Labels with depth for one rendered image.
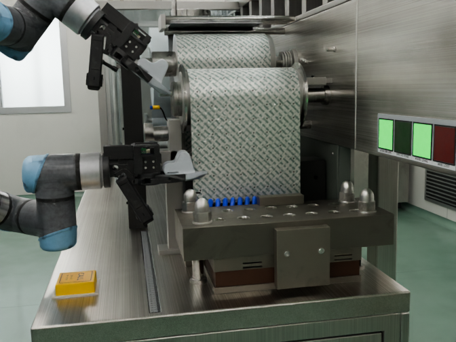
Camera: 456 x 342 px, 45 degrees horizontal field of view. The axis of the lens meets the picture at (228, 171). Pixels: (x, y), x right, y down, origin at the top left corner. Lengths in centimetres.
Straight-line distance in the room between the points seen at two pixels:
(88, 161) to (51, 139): 566
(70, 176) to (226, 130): 33
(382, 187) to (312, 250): 47
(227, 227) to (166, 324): 20
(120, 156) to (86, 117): 560
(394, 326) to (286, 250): 25
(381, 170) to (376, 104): 40
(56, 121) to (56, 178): 564
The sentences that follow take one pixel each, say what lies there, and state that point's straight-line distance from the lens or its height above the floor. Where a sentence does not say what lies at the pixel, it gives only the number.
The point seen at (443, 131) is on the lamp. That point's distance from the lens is 84.
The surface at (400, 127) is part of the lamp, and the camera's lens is 95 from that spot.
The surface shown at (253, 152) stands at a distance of 116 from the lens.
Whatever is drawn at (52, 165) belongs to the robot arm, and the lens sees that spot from 111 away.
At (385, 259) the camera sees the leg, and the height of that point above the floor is 82.
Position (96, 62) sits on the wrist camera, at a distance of 115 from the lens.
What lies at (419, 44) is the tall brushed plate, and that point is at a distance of 91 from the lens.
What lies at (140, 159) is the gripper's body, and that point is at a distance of 110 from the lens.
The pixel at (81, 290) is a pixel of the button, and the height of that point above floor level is 91.
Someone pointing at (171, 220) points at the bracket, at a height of 98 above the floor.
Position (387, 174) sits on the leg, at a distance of 143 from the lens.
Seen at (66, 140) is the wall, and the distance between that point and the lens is 675.
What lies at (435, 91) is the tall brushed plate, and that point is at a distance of 87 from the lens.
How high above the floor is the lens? 127
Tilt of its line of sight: 9 degrees down
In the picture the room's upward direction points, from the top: 1 degrees counter-clockwise
